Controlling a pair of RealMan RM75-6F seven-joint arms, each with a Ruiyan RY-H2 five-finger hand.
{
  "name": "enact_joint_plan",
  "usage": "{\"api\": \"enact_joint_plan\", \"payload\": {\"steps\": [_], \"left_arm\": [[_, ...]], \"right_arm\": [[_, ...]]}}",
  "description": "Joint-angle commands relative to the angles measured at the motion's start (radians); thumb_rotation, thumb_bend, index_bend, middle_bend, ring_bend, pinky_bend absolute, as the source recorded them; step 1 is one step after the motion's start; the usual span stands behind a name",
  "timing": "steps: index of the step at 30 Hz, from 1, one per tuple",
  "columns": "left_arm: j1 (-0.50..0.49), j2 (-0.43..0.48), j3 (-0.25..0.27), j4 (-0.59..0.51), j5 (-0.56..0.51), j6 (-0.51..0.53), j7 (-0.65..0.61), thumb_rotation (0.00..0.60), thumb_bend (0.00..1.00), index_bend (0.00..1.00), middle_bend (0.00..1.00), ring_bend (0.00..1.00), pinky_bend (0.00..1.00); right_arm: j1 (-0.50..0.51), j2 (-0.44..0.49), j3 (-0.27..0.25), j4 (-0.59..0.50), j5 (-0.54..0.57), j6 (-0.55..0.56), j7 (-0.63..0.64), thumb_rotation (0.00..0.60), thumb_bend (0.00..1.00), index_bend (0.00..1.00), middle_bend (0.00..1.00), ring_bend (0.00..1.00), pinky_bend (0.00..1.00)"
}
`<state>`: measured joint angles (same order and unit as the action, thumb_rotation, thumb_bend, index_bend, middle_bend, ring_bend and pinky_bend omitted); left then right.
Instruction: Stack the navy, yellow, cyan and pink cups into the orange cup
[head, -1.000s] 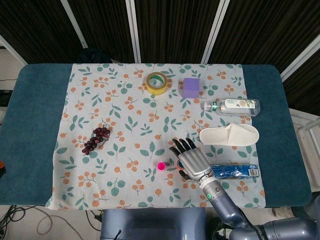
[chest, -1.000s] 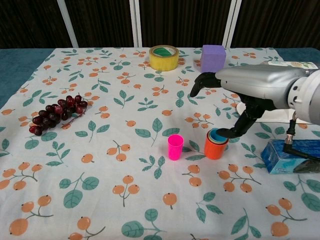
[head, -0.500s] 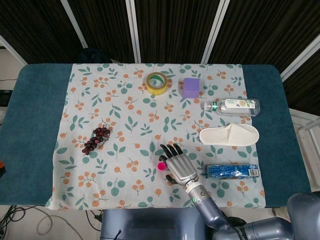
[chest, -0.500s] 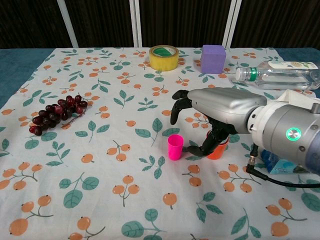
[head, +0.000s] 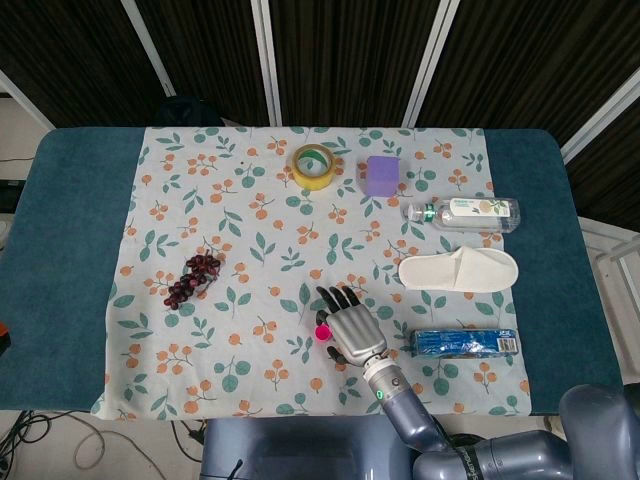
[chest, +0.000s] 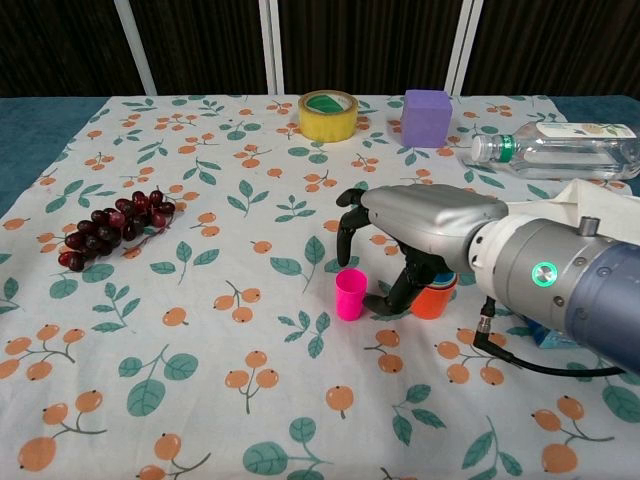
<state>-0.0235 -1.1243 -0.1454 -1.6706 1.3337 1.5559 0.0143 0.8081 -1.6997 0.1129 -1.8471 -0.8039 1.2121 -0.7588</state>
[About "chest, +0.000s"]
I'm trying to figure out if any teal table cover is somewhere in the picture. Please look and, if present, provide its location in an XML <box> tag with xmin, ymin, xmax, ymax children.
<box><xmin>0</xmin><ymin>93</ymin><xmax>640</xmax><ymax>217</ymax></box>

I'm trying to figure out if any clear plastic water bottle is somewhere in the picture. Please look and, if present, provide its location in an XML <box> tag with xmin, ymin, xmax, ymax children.
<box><xmin>471</xmin><ymin>121</ymin><xmax>640</xmax><ymax>181</ymax></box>

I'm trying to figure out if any pink plastic cup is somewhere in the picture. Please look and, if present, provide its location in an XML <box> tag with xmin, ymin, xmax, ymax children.
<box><xmin>335</xmin><ymin>268</ymin><xmax>369</xmax><ymax>322</ymax></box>

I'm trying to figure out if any floral patterned tablecloth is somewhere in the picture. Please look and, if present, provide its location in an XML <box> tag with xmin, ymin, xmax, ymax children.
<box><xmin>0</xmin><ymin>93</ymin><xmax>640</xmax><ymax>480</ymax></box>

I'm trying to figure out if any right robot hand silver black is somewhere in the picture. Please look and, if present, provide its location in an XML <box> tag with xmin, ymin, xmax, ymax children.
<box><xmin>335</xmin><ymin>183</ymin><xmax>509</xmax><ymax>317</ymax></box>

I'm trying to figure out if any purple foam block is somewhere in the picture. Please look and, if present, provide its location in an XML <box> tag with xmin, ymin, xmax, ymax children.
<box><xmin>400</xmin><ymin>89</ymin><xmax>454</xmax><ymax>149</ymax></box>

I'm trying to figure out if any dark red grape bunch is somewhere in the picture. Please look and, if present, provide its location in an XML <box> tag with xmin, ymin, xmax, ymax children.
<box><xmin>57</xmin><ymin>187</ymin><xmax>177</xmax><ymax>273</ymax></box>

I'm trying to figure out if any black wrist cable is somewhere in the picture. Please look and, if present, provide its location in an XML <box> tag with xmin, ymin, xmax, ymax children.
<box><xmin>472</xmin><ymin>294</ymin><xmax>626</xmax><ymax>376</ymax></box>

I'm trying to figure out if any blue cardboard box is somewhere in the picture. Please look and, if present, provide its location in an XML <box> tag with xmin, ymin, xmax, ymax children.
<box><xmin>519</xmin><ymin>312</ymin><xmax>576</xmax><ymax>350</ymax></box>

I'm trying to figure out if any yellow packing tape roll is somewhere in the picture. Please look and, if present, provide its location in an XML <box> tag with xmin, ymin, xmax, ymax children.
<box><xmin>298</xmin><ymin>90</ymin><xmax>359</xmax><ymax>144</ymax></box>

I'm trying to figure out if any large orange plastic cup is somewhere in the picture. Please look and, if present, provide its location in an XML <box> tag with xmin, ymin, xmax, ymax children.
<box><xmin>410</xmin><ymin>272</ymin><xmax>459</xmax><ymax>320</ymax></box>

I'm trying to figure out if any white partition frame post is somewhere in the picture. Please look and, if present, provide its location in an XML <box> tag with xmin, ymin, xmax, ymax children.
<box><xmin>444</xmin><ymin>0</ymin><xmax>481</xmax><ymax>97</ymax></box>
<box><xmin>257</xmin><ymin>0</ymin><xmax>286</xmax><ymax>95</ymax></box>
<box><xmin>112</xmin><ymin>0</ymin><xmax>159</xmax><ymax>96</ymax></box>

